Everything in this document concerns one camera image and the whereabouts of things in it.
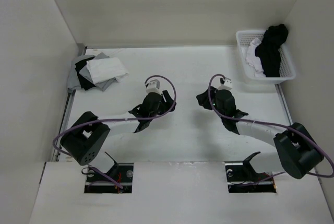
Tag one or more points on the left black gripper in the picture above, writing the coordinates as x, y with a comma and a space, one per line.
167, 102

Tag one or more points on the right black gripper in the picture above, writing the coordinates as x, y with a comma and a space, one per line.
203, 99

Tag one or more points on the black tank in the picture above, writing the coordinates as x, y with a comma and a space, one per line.
268, 50
82, 75

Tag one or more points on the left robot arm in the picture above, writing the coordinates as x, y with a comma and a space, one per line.
85, 139

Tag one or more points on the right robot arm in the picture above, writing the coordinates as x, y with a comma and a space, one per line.
297, 156

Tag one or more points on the white tank top in basket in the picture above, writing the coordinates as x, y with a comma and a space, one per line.
254, 61

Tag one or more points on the folded grey tank top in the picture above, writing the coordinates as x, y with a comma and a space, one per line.
102, 85

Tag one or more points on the folded white tank top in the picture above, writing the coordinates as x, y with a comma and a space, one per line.
105, 69

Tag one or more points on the folded black tank top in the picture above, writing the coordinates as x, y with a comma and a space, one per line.
82, 75

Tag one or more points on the bottom grey tank top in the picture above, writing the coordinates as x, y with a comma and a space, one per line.
76, 81

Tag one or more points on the white plastic basket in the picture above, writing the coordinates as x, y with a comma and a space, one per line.
287, 69

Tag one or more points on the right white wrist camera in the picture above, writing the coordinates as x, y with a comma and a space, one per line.
225, 84

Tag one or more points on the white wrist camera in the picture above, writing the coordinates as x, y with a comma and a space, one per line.
153, 86
225, 84

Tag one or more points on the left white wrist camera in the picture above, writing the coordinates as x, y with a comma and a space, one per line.
153, 86

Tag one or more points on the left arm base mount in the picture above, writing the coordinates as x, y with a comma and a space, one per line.
122, 173

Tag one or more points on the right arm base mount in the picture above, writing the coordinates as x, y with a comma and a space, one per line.
242, 178

